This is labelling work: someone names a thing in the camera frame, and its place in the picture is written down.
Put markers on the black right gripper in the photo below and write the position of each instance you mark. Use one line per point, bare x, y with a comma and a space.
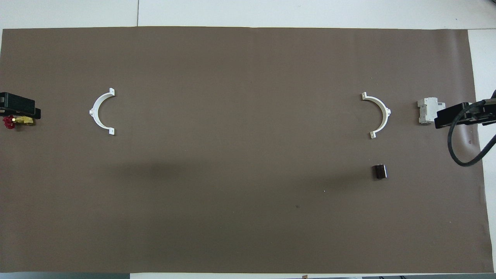
443, 118

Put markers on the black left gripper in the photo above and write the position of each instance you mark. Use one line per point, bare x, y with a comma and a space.
19, 105

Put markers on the white half pipe clamp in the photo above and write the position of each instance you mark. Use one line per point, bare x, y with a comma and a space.
93, 112
387, 113

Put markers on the white circuit breaker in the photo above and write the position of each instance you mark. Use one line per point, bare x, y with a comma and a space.
426, 110

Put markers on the small dark brown block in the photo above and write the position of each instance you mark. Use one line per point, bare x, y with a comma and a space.
379, 172

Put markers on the brown table mat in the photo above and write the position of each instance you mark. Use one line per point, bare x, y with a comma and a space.
248, 217

